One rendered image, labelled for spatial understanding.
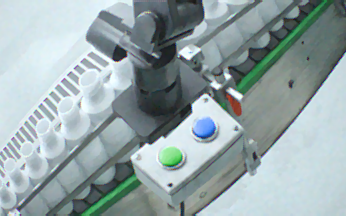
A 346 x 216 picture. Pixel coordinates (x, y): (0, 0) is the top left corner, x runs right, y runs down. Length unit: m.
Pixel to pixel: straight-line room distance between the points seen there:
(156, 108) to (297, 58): 0.54
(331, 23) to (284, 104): 0.24
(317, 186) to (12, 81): 1.41
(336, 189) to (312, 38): 1.00
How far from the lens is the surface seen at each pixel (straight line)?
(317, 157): 2.97
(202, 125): 1.60
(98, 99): 1.69
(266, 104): 1.87
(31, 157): 1.63
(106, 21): 1.39
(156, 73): 1.35
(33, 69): 3.69
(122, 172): 1.76
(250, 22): 1.81
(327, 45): 1.99
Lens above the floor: 2.25
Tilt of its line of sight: 43 degrees down
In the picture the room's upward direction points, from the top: 25 degrees counter-clockwise
